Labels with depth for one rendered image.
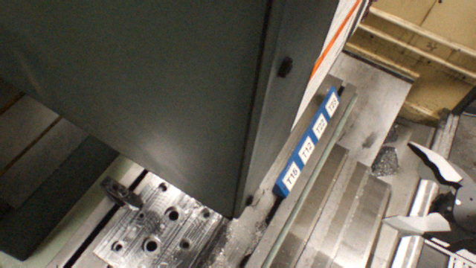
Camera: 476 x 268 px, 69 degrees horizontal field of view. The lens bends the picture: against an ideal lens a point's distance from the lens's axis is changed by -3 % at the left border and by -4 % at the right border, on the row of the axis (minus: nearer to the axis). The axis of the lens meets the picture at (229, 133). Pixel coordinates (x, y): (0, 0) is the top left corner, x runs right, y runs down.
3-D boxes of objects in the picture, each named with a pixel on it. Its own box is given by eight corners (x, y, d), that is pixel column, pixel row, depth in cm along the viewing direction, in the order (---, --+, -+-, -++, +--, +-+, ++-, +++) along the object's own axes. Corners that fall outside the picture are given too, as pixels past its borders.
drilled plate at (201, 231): (227, 214, 101) (228, 208, 97) (166, 306, 87) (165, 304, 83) (162, 174, 107) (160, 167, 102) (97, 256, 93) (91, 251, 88)
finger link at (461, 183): (423, 169, 55) (461, 217, 51) (429, 164, 54) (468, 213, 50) (445, 159, 56) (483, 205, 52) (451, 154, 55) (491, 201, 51)
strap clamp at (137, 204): (149, 213, 104) (141, 193, 91) (143, 222, 103) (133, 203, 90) (115, 190, 107) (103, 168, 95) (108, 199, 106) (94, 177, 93)
